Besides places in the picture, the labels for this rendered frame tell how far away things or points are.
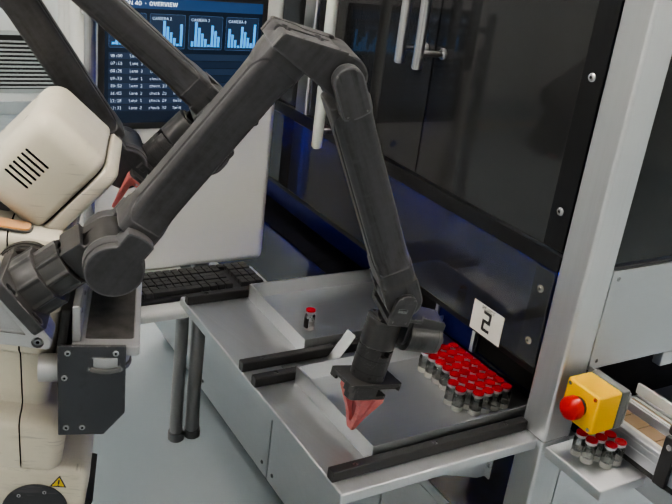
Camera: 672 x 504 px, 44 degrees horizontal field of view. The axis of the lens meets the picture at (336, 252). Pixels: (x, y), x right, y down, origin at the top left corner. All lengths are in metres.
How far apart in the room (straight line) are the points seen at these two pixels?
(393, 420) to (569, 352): 0.32
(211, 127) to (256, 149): 1.07
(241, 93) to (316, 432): 0.63
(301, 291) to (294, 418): 0.50
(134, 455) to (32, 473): 1.37
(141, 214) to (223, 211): 1.06
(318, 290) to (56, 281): 0.90
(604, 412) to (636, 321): 0.20
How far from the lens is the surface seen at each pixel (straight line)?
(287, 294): 1.87
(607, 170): 1.33
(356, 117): 1.05
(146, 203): 1.08
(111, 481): 2.72
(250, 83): 1.03
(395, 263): 1.22
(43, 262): 1.13
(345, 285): 1.95
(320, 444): 1.40
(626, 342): 1.54
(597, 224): 1.35
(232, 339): 1.67
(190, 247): 2.14
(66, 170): 1.22
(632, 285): 1.48
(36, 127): 1.22
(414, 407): 1.53
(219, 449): 2.85
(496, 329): 1.55
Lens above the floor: 1.69
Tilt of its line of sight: 22 degrees down
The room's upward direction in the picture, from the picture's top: 7 degrees clockwise
